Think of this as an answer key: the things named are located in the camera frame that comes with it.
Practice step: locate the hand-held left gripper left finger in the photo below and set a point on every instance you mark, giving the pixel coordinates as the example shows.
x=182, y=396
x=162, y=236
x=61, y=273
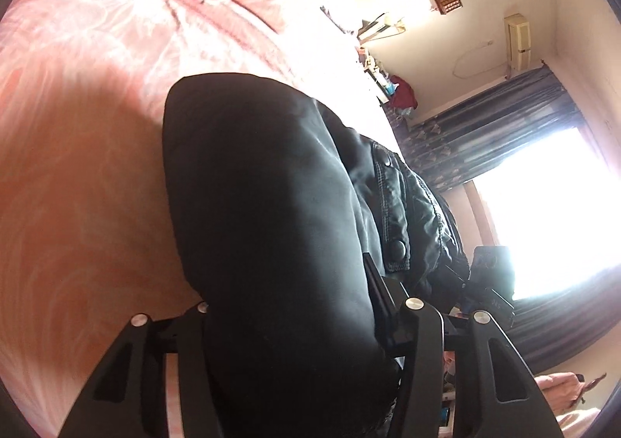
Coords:
x=191, y=346

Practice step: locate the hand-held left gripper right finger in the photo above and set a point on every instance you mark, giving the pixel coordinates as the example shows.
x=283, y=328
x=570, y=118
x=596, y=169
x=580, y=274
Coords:
x=388, y=292

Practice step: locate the black pants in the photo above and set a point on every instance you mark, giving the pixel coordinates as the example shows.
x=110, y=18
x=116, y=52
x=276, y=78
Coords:
x=271, y=224

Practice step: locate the bright window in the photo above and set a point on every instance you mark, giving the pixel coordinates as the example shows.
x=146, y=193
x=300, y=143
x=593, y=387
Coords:
x=548, y=215

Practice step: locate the red garment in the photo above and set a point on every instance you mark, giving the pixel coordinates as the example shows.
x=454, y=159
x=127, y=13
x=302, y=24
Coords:
x=405, y=93

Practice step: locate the cream air conditioner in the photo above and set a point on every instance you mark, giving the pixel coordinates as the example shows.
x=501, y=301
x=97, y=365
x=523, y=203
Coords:
x=518, y=43

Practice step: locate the pink patterned blanket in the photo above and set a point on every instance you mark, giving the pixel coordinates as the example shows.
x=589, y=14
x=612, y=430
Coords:
x=87, y=127

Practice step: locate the brown wall lamp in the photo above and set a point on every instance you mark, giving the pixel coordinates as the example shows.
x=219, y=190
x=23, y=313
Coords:
x=447, y=2

